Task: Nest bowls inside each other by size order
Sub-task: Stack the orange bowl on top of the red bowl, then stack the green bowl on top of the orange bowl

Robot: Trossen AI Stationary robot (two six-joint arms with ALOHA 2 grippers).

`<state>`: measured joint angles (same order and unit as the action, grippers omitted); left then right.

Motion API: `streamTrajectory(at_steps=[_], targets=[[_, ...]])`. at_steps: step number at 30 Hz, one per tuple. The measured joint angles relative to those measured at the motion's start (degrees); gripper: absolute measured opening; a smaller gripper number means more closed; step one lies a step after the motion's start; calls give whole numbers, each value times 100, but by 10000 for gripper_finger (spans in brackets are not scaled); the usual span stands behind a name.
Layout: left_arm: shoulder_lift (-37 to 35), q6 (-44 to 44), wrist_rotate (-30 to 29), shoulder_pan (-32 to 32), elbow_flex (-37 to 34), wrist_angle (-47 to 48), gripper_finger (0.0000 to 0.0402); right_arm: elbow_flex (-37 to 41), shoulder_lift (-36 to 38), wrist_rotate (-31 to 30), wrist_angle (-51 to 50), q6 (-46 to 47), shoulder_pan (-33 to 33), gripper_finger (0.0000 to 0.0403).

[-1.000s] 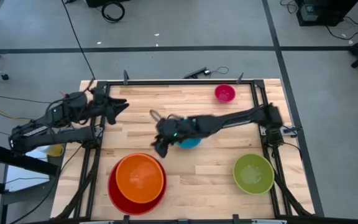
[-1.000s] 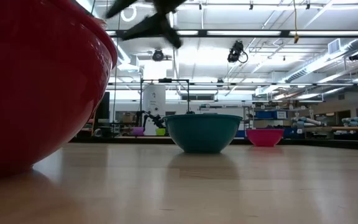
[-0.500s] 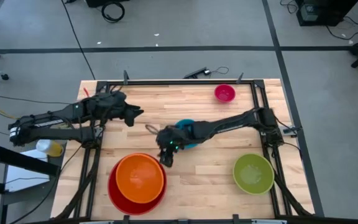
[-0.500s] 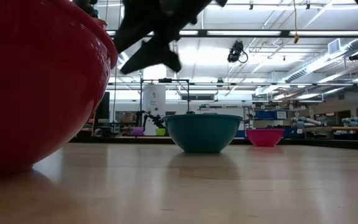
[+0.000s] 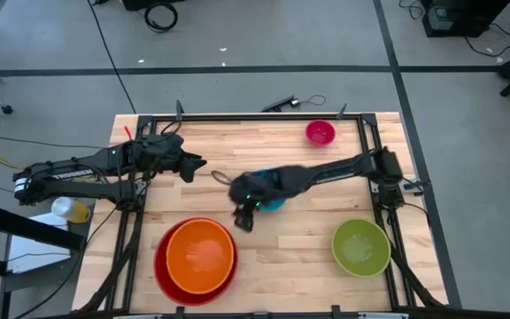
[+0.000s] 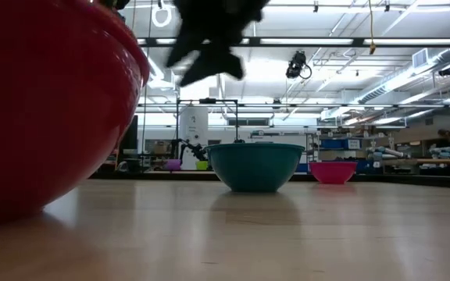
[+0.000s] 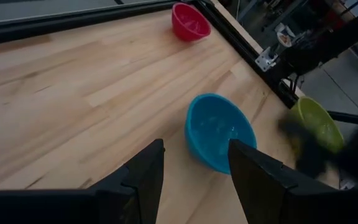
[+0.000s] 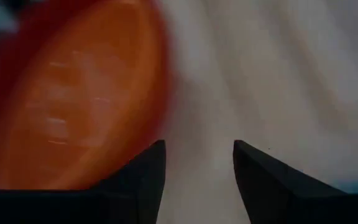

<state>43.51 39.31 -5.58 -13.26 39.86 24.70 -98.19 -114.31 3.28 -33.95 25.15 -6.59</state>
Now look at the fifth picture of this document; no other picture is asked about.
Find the coiled black cable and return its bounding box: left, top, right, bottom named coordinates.
left=143, top=1, right=180, bottom=34

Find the small magenta bowl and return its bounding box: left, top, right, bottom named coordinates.
left=305, top=119, right=337, bottom=148

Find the orange bowl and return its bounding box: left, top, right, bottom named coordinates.
left=166, top=218, right=236, bottom=295

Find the black flat device with cable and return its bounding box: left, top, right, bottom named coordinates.
left=260, top=94, right=328, bottom=113

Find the clear bottle with yellow liquid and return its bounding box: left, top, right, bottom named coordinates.
left=50, top=196, right=93, bottom=224

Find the green bowl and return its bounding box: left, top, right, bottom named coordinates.
left=330, top=217, right=392, bottom=279

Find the thin looped cable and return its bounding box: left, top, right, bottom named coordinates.
left=210, top=169, right=235, bottom=187

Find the small blue bowl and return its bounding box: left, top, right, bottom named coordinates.
left=254, top=167, right=288, bottom=214

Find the black equipment box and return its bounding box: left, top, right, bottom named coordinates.
left=421, top=0, right=510, bottom=39

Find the long black floor cable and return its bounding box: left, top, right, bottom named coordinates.
left=85, top=0, right=137, bottom=115

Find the large red bowl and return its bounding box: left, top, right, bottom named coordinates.
left=153, top=216, right=239, bottom=307

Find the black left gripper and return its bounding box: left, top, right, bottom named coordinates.
left=146, top=132, right=208, bottom=184

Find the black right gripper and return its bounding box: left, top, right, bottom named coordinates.
left=228, top=167, right=288, bottom=234

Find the white sheet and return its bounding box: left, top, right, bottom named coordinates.
left=5, top=211, right=73, bottom=275

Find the black metal table frame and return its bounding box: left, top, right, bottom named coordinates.
left=77, top=99, right=449, bottom=319

